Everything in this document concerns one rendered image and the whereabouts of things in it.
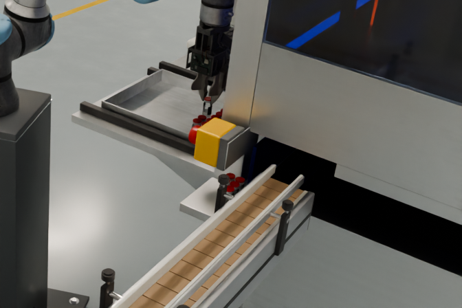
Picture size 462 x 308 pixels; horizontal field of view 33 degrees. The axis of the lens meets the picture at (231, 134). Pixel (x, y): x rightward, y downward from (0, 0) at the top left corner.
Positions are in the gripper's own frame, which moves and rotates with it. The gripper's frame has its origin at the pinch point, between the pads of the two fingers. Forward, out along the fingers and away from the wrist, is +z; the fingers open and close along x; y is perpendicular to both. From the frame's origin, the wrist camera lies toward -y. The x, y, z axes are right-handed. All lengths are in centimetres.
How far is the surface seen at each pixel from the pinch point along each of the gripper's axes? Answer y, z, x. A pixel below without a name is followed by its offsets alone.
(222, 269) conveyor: 57, 0, 36
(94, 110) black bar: 19.5, 3.6, -19.8
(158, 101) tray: 2.5, 5.0, -12.9
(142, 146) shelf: 22.4, 5.9, -3.8
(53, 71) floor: -140, 94, -166
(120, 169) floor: -84, 93, -82
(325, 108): 23.8, -18.8, 37.4
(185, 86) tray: -8.2, 4.0, -11.6
